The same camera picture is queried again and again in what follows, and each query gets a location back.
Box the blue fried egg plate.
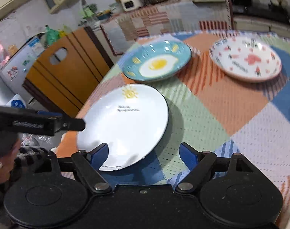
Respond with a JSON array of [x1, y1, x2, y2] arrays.
[[123, 40, 192, 82]]

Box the person's left hand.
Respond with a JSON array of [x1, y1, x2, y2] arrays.
[[0, 139, 21, 184]]

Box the white refrigerator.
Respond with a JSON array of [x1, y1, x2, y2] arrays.
[[0, 33, 45, 106]]

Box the colourful patchwork tablecloth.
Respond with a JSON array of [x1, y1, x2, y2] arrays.
[[54, 29, 290, 229]]

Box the orange wooden chair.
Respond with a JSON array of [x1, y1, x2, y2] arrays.
[[22, 26, 113, 117]]

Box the patchwork covered counter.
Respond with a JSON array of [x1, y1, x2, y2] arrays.
[[101, 0, 233, 55]]

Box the white pink bunny plate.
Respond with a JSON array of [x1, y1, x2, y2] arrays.
[[209, 36, 282, 83]]

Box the white sun plate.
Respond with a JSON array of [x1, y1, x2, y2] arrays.
[[76, 84, 169, 171]]

